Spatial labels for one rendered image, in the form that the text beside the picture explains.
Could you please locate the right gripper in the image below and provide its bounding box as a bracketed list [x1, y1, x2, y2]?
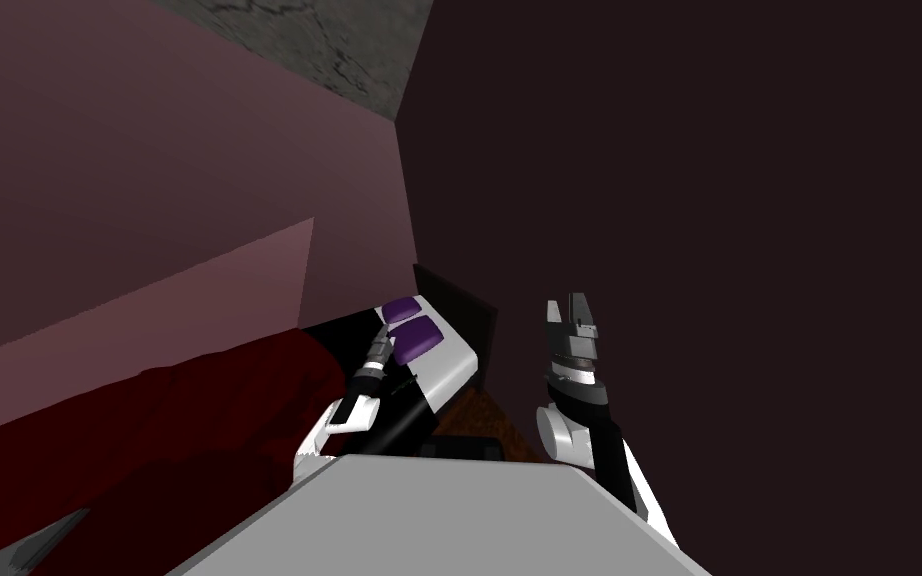
[544, 291, 600, 366]

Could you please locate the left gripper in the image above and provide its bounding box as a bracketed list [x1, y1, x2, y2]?
[368, 324, 395, 367]

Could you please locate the bed with purple pillows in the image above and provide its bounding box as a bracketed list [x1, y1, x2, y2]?
[300, 263, 502, 459]

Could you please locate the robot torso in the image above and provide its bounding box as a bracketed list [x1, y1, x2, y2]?
[163, 435, 714, 576]

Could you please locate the dark red sofa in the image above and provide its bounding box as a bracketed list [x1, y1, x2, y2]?
[0, 327, 350, 576]

